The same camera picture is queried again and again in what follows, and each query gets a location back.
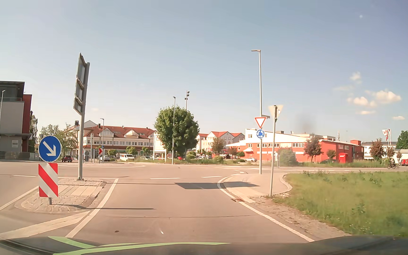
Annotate large round green tree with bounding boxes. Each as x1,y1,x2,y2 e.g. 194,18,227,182
153,105,200,159

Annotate lamp post with give-way sign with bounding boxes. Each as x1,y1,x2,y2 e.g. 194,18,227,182
251,50,271,175

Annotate blue arrow sign with striped board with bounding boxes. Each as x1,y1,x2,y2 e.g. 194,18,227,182
38,135,62,205

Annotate red-roofed long building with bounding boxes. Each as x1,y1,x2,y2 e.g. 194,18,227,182
70,120,156,161

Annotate grey asphalt road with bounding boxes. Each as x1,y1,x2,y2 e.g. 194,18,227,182
0,160,408,245

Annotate sign panels on grey post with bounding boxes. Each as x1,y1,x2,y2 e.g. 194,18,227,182
73,53,91,181

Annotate white houses with red roofs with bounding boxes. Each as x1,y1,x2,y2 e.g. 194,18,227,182
194,131,246,155

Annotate grass field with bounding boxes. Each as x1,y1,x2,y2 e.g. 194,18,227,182
272,170,408,240

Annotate car's own bonnet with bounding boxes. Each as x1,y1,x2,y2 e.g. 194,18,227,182
0,227,408,255

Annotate cobbled traffic island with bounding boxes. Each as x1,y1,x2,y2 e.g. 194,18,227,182
14,177,107,213

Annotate grey paved pavement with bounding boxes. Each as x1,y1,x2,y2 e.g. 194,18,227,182
223,172,293,203

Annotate tall grey lamp post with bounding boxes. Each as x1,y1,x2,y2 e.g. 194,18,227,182
171,96,177,165

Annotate roundabout grass island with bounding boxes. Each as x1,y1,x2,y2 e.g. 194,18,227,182
119,157,261,166

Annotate grey and red building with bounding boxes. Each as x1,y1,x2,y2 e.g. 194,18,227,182
0,80,33,160

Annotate road sign seen from behind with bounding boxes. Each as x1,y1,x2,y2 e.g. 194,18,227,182
268,104,284,197

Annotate road markings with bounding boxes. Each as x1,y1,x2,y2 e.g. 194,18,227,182
0,164,315,244

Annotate thin lamp post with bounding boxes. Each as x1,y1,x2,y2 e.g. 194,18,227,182
99,118,105,164

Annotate orange and red building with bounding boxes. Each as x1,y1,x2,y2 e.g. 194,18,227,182
225,128,365,164

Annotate group of green trees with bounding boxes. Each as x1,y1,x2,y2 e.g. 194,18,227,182
29,110,79,156

